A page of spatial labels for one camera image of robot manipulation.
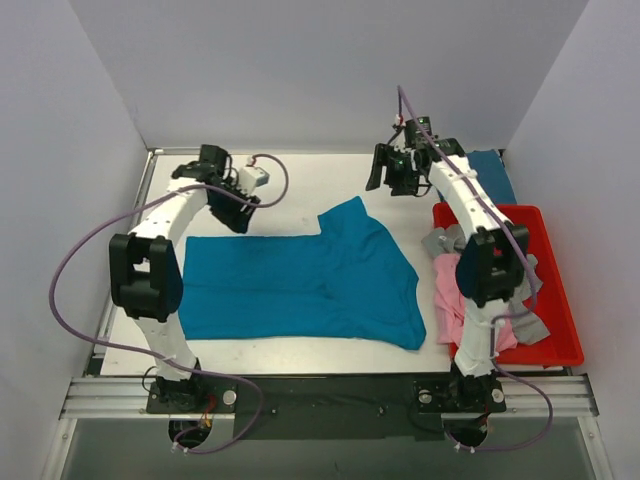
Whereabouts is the bright blue t-shirt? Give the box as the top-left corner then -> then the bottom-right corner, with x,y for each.
179,197 -> 426,351

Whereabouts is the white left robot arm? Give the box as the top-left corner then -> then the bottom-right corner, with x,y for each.
109,145 -> 269,412

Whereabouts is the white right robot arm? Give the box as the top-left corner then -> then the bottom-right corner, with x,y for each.
366,115 -> 533,409

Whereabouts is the grey t-shirt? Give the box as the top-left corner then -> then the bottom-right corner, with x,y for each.
422,224 -> 550,352

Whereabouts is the folded dark blue t-shirt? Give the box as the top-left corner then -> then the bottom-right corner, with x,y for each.
467,150 -> 517,205

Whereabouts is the pink t-shirt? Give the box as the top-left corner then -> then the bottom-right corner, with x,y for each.
431,253 -> 521,354

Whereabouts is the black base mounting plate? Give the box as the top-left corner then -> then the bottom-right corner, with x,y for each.
145,373 -> 506,446

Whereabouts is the red plastic bin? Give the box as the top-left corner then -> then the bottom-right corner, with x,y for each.
433,203 -> 584,367

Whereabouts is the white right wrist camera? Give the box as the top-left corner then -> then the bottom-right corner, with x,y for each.
386,113 -> 416,149

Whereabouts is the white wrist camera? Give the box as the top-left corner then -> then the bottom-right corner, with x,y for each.
236,156 -> 270,196
386,113 -> 416,149

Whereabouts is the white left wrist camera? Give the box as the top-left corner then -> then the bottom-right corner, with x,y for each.
236,156 -> 270,196

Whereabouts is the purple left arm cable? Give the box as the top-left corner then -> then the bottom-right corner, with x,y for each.
48,153 -> 290,455

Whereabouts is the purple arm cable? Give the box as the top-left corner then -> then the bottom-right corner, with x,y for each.
396,84 -> 555,454
48,153 -> 290,455

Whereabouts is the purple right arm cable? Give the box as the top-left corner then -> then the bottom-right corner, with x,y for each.
396,84 -> 555,454

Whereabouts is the aluminium front rail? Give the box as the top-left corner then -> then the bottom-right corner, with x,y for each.
61,375 -> 599,419

